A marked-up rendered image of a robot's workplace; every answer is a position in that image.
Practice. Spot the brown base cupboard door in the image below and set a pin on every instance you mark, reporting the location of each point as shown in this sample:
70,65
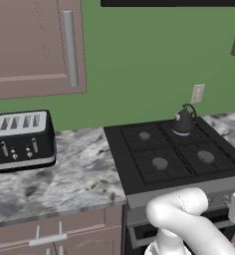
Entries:
89,245

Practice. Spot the black kettle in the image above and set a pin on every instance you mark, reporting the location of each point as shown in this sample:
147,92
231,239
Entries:
183,123

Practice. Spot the brown drawer front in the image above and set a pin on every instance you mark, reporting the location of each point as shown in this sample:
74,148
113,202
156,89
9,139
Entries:
86,224

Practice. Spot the black range hood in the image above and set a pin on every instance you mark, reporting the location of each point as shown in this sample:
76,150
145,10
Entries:
169,2

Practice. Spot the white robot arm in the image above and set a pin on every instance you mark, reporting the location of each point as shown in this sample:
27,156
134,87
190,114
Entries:
176,212

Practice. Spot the grey stove knob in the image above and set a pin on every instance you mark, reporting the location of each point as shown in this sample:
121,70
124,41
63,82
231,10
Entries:
226,199

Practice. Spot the brown wall cupboard door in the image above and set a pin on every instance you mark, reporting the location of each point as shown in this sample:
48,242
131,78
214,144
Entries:
26,46

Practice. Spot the black gas stove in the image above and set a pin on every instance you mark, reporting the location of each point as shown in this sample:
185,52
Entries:
176,156

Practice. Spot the white wall socket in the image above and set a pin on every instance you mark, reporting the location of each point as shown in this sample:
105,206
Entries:
198,93

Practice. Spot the black and silver toaster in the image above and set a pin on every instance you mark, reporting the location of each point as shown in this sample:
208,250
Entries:
21,142

